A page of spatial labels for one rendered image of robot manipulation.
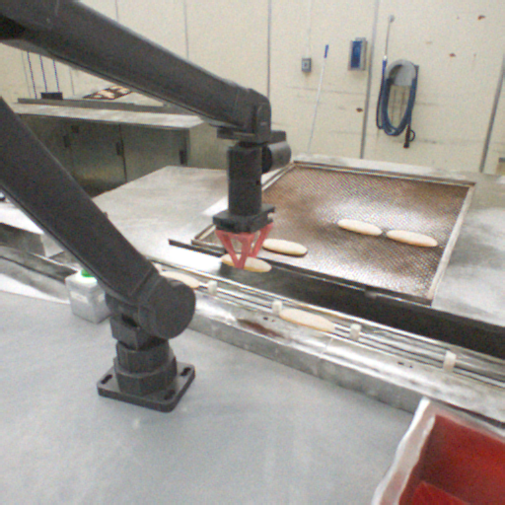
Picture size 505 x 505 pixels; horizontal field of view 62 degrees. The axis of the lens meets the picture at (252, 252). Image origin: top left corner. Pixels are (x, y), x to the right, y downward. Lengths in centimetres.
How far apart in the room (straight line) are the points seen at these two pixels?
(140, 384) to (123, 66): 39
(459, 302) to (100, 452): 58
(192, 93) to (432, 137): 389
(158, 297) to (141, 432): 18
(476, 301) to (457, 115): 360
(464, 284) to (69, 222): 63
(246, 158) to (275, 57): 422
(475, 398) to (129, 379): 45
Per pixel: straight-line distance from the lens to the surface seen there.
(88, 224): 48
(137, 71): 50
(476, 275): 85
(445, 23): 434
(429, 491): 56
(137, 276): 53
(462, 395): 63
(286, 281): 91
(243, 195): 67
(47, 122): 476
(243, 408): 61
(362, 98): 449
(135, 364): 60
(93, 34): 47
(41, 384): 71
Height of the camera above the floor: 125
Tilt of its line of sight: 24 degrees down
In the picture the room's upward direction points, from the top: straight up
